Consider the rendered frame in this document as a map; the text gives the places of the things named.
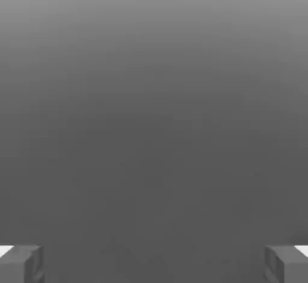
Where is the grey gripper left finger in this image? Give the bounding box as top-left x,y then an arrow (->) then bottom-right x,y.
0,244 -> 46,283

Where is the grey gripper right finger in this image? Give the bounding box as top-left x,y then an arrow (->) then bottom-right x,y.
263,244 -> 308,283

